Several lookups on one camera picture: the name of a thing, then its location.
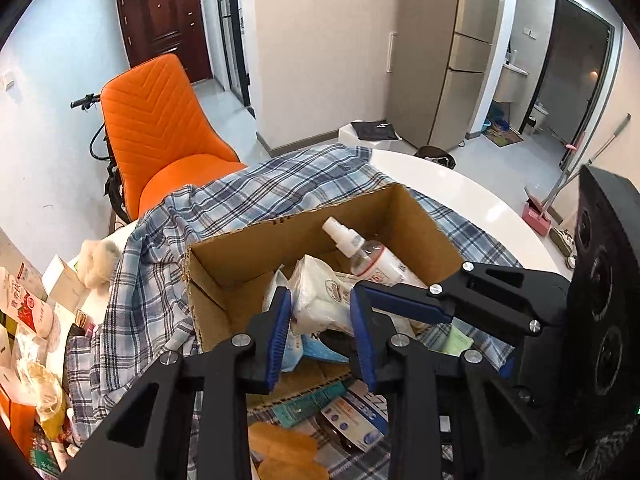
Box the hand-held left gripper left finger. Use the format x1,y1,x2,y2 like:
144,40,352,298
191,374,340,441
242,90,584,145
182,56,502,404
60,287,293,480

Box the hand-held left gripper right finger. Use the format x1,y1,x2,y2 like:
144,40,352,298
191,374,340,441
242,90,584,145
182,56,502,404
349,290,556,480

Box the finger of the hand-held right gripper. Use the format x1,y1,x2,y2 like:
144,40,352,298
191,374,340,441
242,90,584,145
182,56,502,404
492,347,538,411
356,260,572,350

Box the light blue wipes packet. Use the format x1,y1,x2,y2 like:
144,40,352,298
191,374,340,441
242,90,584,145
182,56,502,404
299,335,352,365

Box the pale green packet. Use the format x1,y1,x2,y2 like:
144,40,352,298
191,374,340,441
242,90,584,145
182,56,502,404
431,325,475,359

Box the white tissue packet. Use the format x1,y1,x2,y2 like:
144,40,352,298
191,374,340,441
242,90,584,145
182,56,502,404
287,254,362,337

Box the toothpaste boxes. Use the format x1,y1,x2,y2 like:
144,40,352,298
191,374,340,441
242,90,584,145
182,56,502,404
317,382,393,456

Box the cardboard box with pastry print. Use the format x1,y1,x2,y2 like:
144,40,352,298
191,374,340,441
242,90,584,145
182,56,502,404
185,182,467,480

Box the small white spray bottle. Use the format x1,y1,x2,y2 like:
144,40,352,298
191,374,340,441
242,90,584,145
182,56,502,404
321,216,407,287

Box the pink dustpan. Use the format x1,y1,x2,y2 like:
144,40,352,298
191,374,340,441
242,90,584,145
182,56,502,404
522,187,557,235

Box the pink broom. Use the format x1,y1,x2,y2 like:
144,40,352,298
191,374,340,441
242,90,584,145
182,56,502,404
547,130,587,202

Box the teal box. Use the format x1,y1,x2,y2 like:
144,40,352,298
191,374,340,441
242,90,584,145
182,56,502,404
271,380,359,429

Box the white toilet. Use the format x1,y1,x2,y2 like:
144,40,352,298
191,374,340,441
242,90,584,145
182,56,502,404
524,102,549,134

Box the patterned floor mat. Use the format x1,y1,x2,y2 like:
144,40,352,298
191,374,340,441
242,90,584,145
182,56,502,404
484,121,524,147

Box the dark bathroom door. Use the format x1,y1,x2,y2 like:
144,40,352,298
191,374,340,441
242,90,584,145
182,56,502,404
517,0,616,171

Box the dark bag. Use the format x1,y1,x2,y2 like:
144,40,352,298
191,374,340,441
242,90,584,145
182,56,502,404
414,145,457,169

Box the washbasin cabinet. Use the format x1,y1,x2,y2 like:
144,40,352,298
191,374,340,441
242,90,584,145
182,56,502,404
494,62,531,104

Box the blue plaid cloth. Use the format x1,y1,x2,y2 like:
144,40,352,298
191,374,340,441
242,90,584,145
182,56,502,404
65,144,524,480

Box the beige plush toy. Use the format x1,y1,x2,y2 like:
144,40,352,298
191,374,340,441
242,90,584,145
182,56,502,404
79,238,122,289

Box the black cloth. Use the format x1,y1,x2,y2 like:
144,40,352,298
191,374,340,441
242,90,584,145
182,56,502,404
349,119,399,141

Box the white stool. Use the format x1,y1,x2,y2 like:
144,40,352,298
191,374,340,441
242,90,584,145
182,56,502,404
338,120,416,154

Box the small white box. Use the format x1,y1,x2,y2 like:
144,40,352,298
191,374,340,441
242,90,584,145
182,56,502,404
42,254,92,312

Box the beige refrigerator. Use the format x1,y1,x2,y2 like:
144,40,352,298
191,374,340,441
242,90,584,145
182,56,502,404
387,0,507,151

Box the black bicycle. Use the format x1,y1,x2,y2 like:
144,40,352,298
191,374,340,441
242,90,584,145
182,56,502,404
70,93,132,224

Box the yellow snack bag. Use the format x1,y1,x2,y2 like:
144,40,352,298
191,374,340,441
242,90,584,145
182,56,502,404
37,394,72,442

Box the clear plastic bag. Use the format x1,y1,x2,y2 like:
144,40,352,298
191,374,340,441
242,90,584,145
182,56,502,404
14,334,72,413

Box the red and white carton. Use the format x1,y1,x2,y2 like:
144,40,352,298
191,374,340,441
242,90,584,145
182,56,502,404
0,264,57,342

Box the orange chair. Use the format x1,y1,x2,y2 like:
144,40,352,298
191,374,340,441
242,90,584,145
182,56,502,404
99,53,249,222

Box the orange box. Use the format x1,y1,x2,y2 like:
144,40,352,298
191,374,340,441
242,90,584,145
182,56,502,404
0,389,39,447

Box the black framed glass door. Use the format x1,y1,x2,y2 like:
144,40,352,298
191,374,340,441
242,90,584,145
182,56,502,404
214,0,252,107

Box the brown entrance door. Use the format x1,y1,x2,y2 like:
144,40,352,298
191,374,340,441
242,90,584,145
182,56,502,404
114,0,214,84

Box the grey mop handle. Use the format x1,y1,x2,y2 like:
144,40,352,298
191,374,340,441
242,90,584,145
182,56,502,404
542,115,632,221

